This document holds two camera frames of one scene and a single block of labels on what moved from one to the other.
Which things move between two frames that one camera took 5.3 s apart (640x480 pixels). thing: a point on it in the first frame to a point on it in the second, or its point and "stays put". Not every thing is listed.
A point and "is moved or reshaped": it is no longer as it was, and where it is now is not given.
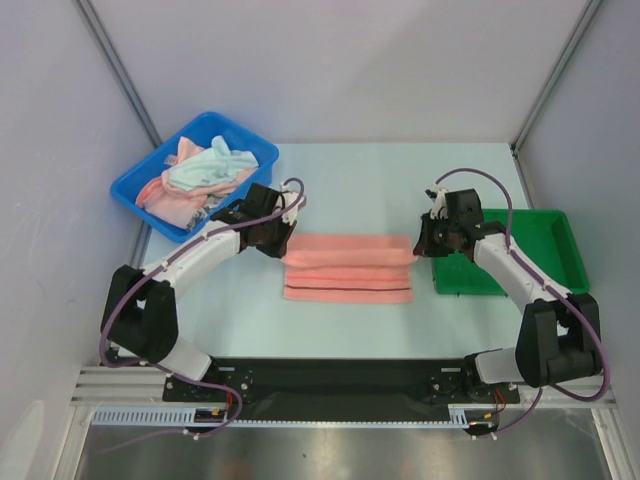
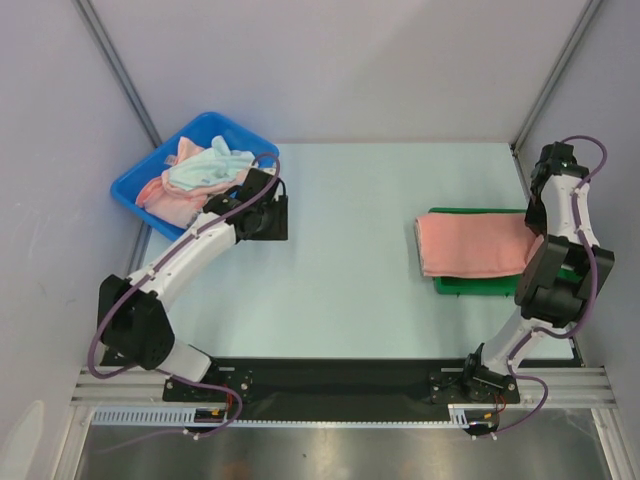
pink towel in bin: (174, 207) stays put
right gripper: (427, 238) to (535, 220)
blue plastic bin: (200, 131) stays put
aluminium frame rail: (142, 385) stays put
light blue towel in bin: (216, 164) stays put
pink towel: (340, 268) is moved or reshaped
